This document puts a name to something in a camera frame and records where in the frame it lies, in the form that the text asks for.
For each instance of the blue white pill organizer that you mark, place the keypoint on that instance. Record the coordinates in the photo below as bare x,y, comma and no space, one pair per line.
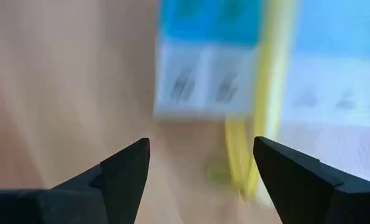
203,81

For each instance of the clear mesh pouch green edge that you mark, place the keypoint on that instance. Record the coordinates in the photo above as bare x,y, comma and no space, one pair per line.
271,77

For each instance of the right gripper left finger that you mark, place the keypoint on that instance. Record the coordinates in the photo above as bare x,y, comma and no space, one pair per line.
125,186

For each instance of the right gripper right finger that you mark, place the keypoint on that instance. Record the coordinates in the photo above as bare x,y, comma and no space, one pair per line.
290,186

